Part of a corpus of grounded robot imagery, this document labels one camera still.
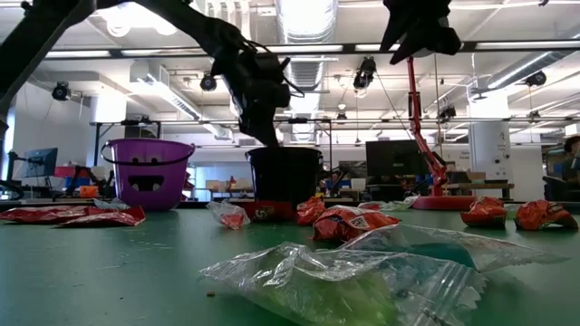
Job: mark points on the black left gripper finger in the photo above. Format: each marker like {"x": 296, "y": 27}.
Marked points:
{"x": 271, "y": 129}
{"x": 251, "y": 127}

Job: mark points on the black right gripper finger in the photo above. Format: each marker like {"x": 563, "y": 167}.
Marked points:
{"x": 413, "y": 47}
{"x": 395, "y": 31}

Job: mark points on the orange candy packet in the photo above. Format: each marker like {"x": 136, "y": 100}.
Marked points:
{"x": 312, "y": 210}
{"x": 544, "y": 215}
{"x": 485, "y": 213}

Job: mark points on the clear packet with red candy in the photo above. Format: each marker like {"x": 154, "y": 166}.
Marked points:
{"x": 389, "y": 206}
{"x": 233, "y": 221}

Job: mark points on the orange packet with QR code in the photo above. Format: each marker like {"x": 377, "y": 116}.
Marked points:
{"x": 344, "y": 226}

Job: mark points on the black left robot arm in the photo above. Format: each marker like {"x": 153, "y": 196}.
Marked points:
{"x": 41, "y": 36}

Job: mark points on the clear packet with green candy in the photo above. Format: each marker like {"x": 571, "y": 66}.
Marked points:
{"x": 512, "y": 210}
{"x": 317, "y": 294}

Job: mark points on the clear packet with teal candy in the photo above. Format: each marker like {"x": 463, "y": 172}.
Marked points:
{"x": 453, "y": 253}

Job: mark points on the black plastic bucket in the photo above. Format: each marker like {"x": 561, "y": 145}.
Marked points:
{"x": 285, "y": 176}

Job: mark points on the purple bucket with face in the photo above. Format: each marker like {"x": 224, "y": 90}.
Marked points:
{"x": 176, "y": 181}

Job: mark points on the dark computer monitor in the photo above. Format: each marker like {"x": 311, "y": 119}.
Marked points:
{"x": 394, "y": 158}

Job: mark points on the white round pillar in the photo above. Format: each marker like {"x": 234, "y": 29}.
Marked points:
{"x": 489, "y": 149}

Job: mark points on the cardboard box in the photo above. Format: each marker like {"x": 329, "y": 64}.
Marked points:
{"x": 476, "y": 176}

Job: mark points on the wooden desk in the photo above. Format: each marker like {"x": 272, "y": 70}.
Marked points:
{"x": 480, "y": 185}

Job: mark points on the red desk lamp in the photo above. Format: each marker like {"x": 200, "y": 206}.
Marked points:
{"x": 441, "y": 204}

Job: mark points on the small orange box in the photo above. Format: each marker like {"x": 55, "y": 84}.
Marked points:
{"x": 89, "y": 192}

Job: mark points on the person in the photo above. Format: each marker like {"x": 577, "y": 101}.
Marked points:
{"x": 572, "y": 145}

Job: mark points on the small computer monitor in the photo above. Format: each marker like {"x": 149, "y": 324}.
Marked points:
{"x": 41, "y": 162}

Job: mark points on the green table mat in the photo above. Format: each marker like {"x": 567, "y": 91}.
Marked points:
{"x": 90, "y": 271}

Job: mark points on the silver spiral air duct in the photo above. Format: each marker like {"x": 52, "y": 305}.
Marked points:
{"x": 317, "y": 72}

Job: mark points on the white rectangular air duct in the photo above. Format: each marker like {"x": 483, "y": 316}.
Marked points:
{"x": 154, "y": 79}

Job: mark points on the grey round air duct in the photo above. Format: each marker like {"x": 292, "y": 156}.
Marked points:
{"x": 521, "y": 72}

